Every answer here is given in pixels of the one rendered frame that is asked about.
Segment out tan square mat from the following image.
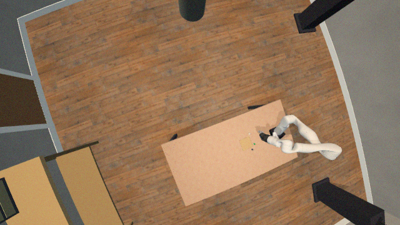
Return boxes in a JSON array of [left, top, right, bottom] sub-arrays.
[[239, 136, 253, 151]]

